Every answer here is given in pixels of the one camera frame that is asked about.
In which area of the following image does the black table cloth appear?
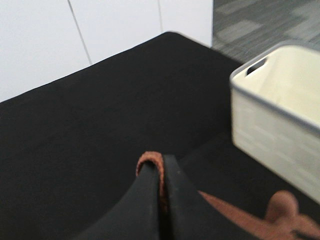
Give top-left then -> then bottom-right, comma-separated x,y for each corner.
0,32 -> 320,240

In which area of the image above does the brown microfibre towel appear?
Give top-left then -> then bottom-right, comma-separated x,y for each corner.
135,150 -> 320,240

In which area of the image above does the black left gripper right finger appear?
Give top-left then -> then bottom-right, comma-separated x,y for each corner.
163,155 -> 255,240

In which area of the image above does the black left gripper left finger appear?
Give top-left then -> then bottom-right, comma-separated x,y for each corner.
75,163 -> 160,240

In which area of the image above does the white storage bin grey rim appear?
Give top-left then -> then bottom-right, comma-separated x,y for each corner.
229,40 -> 320,202

